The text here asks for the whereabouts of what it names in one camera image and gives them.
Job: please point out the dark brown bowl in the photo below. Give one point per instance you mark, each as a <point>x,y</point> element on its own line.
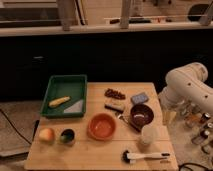
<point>141,115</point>

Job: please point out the grey cloth in tray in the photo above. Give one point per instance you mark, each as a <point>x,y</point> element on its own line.
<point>75,108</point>

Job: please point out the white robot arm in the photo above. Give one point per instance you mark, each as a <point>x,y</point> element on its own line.
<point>187,83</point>

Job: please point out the dark metal spoon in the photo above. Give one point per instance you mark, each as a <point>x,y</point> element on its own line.
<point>121,117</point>

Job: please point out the spice jar with dark lid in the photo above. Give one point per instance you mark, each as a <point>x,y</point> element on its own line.
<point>201,137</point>

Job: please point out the peach apple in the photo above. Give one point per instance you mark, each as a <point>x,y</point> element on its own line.
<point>47,135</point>

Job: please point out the white plastic cup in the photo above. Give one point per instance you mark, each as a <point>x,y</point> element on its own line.
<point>148,135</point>

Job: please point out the green plastic tray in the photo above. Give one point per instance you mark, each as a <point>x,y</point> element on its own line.
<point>74,86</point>

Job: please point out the yellow corn cob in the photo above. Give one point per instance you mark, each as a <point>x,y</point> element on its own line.
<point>56,102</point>

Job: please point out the bunch of dark grapes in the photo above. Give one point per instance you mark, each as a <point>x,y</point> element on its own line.
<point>114,94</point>

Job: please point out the white handled dish brush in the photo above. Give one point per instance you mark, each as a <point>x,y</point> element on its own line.
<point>130,157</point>

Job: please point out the green black cup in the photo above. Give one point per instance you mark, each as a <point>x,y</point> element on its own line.
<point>67,136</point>

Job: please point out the blue sponge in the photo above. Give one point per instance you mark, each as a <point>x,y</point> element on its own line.
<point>139,98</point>

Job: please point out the red bowl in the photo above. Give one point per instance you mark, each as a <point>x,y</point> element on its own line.
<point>101,127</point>

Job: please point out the black white scrub block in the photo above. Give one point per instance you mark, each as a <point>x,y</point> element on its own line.
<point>114,106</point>

